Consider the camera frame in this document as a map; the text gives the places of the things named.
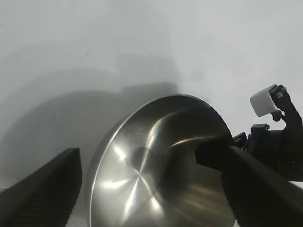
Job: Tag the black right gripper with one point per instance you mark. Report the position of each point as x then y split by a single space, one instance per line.
274 151

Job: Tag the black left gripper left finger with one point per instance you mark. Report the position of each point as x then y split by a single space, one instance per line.
40 196

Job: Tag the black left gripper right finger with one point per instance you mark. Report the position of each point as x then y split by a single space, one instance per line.
260 194

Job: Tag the stainless steel mixing bowl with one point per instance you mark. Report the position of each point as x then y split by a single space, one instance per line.
142 165

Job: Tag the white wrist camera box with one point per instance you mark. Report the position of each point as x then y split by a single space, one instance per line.
262 102

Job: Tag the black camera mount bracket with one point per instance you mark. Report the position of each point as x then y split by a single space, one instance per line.
292 116

